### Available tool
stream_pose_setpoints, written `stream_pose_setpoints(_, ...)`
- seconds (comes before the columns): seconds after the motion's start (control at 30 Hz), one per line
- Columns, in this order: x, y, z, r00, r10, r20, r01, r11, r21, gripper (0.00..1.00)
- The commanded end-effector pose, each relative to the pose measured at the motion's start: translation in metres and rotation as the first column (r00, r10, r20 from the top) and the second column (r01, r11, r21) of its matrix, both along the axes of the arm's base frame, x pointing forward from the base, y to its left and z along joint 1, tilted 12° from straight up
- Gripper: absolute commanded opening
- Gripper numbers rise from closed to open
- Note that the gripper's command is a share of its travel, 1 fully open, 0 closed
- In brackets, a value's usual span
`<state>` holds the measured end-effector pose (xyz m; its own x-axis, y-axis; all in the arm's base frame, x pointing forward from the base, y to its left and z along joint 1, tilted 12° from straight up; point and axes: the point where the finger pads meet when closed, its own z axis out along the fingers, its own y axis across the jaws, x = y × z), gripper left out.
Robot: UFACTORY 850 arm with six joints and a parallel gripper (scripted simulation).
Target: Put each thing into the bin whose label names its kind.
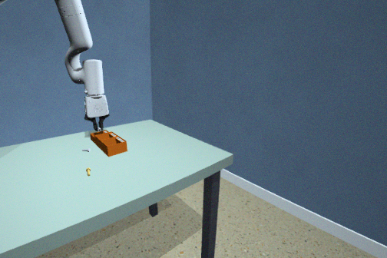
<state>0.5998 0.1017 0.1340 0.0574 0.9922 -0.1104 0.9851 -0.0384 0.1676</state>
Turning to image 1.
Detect orange bin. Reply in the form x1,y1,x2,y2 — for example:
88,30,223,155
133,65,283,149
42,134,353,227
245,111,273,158
90,131,127,157

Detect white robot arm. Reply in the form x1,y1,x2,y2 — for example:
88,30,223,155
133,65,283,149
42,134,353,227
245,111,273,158
55,0,104,96

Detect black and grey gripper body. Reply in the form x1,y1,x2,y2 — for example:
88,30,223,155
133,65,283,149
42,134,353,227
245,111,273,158
84,95,108,118

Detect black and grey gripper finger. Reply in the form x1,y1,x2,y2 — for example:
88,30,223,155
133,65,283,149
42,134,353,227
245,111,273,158
84,114,98,131
99,113,110,130

